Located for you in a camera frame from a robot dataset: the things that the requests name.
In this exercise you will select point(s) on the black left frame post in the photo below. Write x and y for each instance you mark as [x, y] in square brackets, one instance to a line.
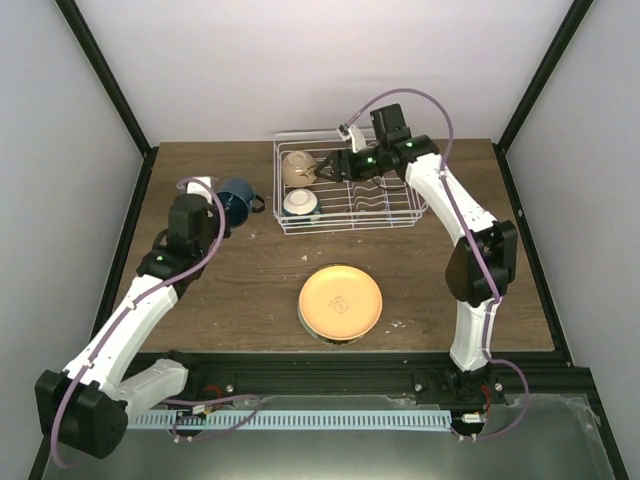
[92, 51]

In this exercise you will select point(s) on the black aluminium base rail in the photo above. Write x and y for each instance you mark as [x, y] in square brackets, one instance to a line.
[429, 378]

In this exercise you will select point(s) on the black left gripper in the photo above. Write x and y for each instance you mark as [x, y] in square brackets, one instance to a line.
[227, 229]

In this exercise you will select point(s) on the white wire dish rack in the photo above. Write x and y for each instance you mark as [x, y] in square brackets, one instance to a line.
[383, 203]

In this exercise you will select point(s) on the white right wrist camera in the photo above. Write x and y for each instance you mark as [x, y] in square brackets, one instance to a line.
[352, 134]

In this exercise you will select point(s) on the green plate under orange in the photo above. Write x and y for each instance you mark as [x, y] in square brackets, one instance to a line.
[338, 329]

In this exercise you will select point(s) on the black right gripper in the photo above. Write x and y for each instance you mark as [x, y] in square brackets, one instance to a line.
[338, 158]

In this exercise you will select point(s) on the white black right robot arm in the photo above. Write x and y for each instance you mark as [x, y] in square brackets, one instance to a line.
[483, 262]

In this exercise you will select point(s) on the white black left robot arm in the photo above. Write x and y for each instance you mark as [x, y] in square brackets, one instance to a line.
[89, 404]

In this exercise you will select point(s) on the black frame post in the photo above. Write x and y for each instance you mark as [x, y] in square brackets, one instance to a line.
[92, 51]
[561, 40]

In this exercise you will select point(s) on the large cream ceramic bowl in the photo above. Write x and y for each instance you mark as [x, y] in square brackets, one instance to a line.
[298, 169]

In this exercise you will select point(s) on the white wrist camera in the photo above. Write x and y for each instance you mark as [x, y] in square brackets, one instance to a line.
[199, 185]
[352, 134]

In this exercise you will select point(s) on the dark blue mug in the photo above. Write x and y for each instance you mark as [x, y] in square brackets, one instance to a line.
[239, 201]

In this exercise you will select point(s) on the metal sheet front panel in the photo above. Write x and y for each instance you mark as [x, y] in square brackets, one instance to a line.
[559, 437]

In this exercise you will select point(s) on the light blue slotted cable duct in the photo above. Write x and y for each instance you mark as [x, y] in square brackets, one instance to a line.
[304, 420]

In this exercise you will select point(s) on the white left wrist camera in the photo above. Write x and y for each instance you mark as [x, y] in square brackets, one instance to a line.
[199, 185]

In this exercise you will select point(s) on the black right frame post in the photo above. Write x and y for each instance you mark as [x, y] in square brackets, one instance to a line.
[561, 40]

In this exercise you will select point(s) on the teal cup white interior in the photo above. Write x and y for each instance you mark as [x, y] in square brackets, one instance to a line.
[301, 206]

